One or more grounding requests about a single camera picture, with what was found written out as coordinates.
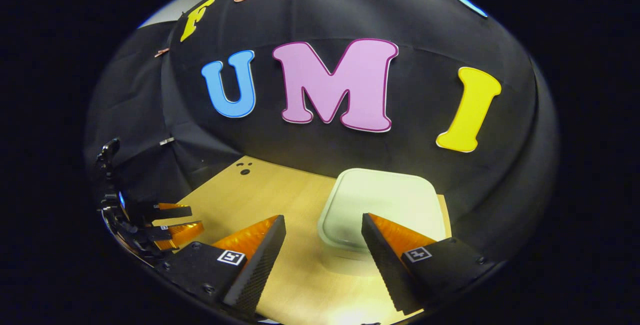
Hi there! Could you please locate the black backdrop cloth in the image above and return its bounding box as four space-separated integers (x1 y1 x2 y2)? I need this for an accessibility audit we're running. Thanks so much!
85 0 559 266

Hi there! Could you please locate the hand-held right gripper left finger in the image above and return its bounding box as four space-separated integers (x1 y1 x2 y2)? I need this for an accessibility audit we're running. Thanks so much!
161 214 287 316

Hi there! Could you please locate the wooden desktop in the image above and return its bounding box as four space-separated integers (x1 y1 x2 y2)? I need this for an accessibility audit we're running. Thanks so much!
150 155 453 325

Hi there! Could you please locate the pale green desktop garbage bin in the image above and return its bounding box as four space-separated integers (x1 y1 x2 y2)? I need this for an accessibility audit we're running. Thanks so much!
317 167 447 277

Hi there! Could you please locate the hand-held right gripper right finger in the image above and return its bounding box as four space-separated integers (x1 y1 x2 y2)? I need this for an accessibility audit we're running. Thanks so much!
361 212 496 316

